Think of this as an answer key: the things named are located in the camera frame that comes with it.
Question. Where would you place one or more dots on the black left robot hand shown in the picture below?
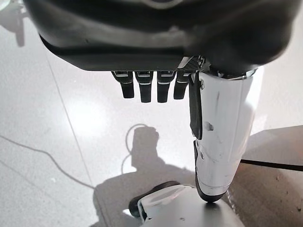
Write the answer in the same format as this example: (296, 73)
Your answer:
(151, 35)

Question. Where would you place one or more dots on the silver left robot leg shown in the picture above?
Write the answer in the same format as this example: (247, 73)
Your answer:
(177, 208)

